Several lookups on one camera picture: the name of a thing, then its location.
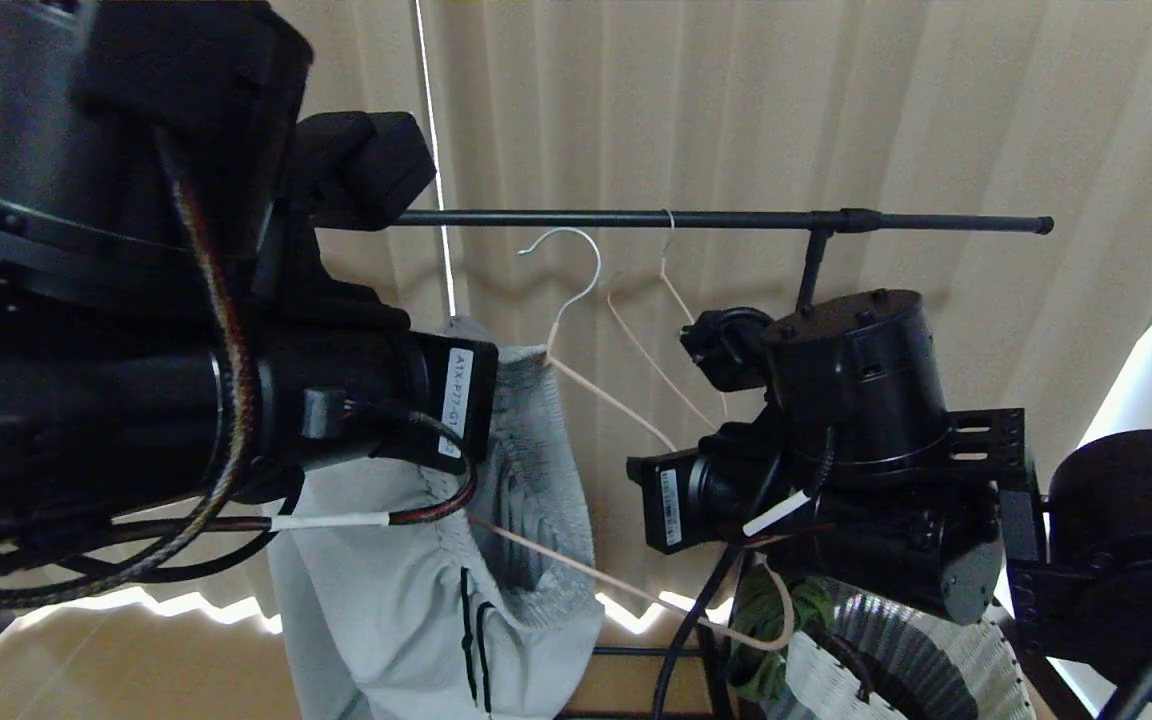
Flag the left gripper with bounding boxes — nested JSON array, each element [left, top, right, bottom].
[[0, 298, 500, 547]]

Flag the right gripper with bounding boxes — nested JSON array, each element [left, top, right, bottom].
[[625, 424, 1004, 627]]

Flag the pink clothes hanger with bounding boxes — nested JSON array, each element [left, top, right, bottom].
[[605, 209, 730, 434], [465, 227, 799, 654]]

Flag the pale grey shorts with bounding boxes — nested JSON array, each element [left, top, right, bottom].
[[265, 314, 606, 720]]

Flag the white laundry basket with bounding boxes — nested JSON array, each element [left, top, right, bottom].
[[735, 574, 1038, 720]]

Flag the black clothes rack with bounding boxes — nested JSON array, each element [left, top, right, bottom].
[[391, 206, 1055, 720]]

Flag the green garment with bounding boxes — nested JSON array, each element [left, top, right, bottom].
[[725, 564, 838, 707]]

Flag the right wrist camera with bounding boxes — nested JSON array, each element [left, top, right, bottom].
[[678, 306, 779, 394]]

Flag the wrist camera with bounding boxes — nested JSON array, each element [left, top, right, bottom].
[[678, 306, 779, 394], [285, 109, 438, 233]]

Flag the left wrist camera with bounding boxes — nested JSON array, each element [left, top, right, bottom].
[[285, 109, 438, 233]]

